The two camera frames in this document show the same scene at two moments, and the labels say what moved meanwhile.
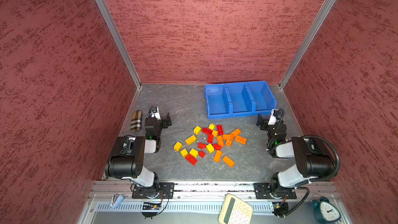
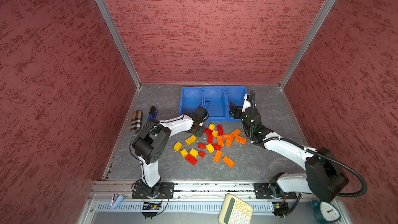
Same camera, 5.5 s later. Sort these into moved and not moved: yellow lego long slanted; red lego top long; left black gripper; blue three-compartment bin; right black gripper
Moved: right black gripper; left black gripper; blue three-compartment bin
Not moved: yellow lego long slanted; red lego top long
